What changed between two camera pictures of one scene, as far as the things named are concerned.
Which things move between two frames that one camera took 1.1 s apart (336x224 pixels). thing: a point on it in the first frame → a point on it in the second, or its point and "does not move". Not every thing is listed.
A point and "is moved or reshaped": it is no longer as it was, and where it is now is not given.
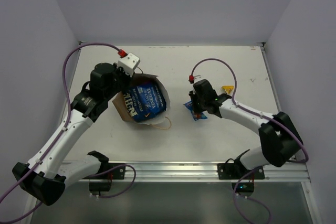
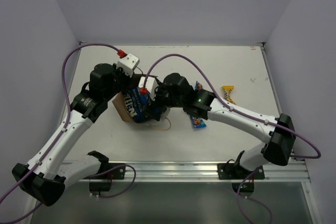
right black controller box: (247, 187) does not move
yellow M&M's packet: (229, 89) does not move
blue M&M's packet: (196, 116) is moved or reshaped
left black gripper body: (124, 77) does not move
